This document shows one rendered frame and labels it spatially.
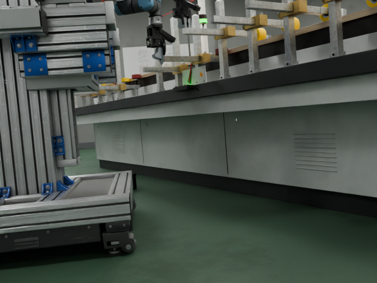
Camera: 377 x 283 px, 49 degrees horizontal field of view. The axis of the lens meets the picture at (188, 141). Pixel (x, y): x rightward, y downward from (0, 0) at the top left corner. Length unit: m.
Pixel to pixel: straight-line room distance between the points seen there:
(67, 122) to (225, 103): 0.88
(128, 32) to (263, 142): 7.26
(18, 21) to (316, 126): 1.40
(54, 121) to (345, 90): 1.25
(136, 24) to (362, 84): 8.02
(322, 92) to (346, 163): 0.39
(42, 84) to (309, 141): 1.29
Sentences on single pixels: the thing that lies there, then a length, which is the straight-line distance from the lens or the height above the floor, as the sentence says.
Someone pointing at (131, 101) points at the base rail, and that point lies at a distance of 3.34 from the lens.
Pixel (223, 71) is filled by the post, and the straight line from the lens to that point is 2.32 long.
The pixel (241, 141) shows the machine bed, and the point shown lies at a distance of 2.58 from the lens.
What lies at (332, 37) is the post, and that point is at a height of 0.78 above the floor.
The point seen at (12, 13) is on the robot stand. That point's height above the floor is 0.93.
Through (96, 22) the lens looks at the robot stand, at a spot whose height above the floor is 0.91.
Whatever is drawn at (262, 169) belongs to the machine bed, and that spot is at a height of 0.18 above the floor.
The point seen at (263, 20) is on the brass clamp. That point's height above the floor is 0.94.
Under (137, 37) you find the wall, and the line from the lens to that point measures 9.40.
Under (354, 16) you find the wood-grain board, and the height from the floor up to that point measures 0.88.
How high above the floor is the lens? 0.52
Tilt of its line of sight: 4 degrees down
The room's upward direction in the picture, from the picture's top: 5 degrees counter-clockwise
